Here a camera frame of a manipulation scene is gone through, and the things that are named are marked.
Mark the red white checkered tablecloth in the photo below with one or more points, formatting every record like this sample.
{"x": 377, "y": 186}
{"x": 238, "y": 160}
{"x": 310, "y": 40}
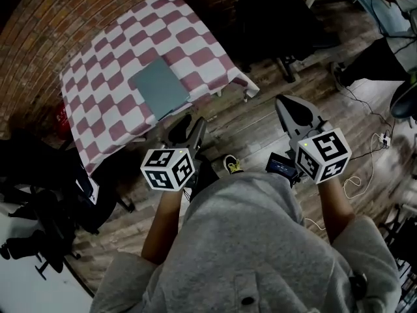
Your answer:
{"x": 107, "y": 86}

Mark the black wheeled stand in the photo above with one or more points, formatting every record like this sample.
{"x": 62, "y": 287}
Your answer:
{"x": 400, "y": 236}

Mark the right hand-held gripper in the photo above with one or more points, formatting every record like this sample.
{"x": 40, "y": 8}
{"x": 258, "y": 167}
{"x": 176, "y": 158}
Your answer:
{"x": 322, "y": 156}

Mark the pale blue desk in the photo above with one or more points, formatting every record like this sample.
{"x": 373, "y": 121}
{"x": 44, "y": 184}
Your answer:
{"x": 365, "y": 2}

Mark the red box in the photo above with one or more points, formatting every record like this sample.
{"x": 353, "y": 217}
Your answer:
{"x": 62, "y": 121}

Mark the person's right black shoe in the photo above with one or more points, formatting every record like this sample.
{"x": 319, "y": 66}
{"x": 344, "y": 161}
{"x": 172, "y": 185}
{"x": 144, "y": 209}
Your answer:
{"x": 233, "y": 164}

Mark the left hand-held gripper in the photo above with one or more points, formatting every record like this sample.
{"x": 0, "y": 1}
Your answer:
{"x": 167, "y": 169}

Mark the black office chair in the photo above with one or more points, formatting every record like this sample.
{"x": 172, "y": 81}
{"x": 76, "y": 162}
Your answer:
{"x": 280, "y": 21}
{"x": 49, "y": 181}

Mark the person's left forearm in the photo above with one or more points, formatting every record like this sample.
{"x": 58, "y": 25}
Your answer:
{"x": 161, "y": 227}

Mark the white paper sheet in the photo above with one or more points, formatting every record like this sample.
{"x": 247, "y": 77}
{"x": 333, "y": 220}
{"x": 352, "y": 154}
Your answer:
{"x": 89, "y": 192}

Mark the white desk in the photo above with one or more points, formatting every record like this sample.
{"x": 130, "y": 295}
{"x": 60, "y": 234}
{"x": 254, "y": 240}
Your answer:
{"x": 19, "y": 285}

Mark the grey cover notebook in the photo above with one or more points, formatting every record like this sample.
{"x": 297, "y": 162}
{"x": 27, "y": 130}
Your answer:
{"x": 161, "y": 88}

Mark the white power strip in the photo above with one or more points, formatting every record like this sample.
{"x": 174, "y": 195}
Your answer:
{"x": 385, "y": 140}

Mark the black screen box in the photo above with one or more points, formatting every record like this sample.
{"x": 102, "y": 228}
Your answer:
{"x": 280, "y": 166}

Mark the person's grey sweatshirt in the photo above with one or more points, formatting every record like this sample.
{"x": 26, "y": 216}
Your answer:
{"x": 247, "y": 246}

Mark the person's black trousers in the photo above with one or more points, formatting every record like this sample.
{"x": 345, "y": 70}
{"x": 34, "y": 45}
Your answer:
{"x": 205, "y": 181}

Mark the person's right forearm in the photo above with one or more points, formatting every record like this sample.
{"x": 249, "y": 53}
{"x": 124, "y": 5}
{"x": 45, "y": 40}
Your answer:
{"x": 337, "y": 210}

